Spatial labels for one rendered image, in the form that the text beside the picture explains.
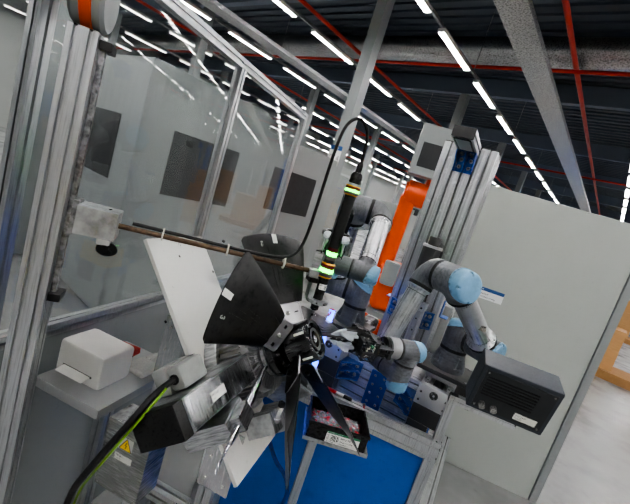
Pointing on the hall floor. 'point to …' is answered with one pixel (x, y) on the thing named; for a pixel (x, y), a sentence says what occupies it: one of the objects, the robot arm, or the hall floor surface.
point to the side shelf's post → (93, 455)
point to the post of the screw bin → (301, 472)
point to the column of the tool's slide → (39, 264)
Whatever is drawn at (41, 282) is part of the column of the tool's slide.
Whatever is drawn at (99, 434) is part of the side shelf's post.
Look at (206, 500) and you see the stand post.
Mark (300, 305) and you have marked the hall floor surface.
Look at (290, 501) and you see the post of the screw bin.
